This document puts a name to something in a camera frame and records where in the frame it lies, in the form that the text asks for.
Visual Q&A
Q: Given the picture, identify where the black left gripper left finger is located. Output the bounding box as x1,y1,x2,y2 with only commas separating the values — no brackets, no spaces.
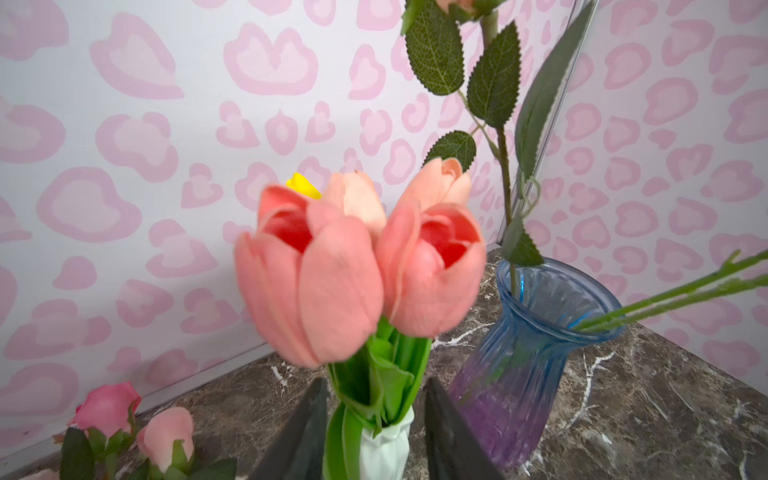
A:
250,378,329,480

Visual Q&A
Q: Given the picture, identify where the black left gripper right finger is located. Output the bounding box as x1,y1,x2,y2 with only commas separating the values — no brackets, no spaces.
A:
425,377,504,480

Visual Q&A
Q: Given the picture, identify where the pink rose stem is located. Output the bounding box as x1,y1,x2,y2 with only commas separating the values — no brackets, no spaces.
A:
129,407,237,480

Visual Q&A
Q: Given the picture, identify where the magenta rose stem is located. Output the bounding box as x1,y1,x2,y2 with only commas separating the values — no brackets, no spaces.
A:
57,382,141,479

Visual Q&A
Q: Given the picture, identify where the white ribbed vase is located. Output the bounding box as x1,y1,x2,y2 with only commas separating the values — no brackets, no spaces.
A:
359,407,415,480

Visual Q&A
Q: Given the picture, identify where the purple glass vase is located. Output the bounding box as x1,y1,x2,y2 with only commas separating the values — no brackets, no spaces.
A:
450,259,621,469

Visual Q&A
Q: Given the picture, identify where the pink tulip bunch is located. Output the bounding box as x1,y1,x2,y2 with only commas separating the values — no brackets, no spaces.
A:
234,154,486,479

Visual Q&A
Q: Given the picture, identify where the teal carnation flower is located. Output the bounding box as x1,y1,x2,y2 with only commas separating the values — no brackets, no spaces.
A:
574,250,767,333

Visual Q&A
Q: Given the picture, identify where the peach rose stem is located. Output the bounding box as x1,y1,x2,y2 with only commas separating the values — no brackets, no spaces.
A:
401,1,596,271

